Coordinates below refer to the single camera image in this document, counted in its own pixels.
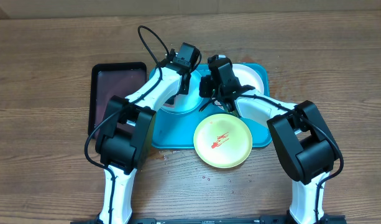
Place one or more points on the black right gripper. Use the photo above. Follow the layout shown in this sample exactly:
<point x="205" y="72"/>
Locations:
<point x="210" y="84"/>

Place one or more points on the light blue plate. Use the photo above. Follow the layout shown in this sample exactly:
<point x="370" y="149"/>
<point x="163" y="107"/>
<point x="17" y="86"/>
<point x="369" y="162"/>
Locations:
<point x="180" y="104"/>

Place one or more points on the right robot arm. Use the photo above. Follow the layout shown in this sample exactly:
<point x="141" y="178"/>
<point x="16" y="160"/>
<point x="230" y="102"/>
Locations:
<point x="305" y="147"/>

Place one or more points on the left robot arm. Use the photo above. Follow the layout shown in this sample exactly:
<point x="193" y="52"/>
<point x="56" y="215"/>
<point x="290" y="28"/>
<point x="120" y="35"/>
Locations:
<point x="125" y="134"/>

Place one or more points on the teal serving tray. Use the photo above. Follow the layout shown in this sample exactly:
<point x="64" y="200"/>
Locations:
<point x="175" y="131"/>

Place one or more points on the black rectangular tray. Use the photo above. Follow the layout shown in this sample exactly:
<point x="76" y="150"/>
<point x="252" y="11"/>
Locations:
<point x="109" y="79"/>

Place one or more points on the white plate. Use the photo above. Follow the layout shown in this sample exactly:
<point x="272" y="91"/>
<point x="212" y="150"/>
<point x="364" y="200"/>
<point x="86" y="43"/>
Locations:
<point x="250" y="74"/>

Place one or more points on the yellow green plate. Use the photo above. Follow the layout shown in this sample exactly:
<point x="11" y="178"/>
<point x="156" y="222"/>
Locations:
<point x="222" y="141"/>

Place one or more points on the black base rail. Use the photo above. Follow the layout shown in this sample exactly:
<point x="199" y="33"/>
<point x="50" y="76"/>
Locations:
<point x="266" y="219"/>

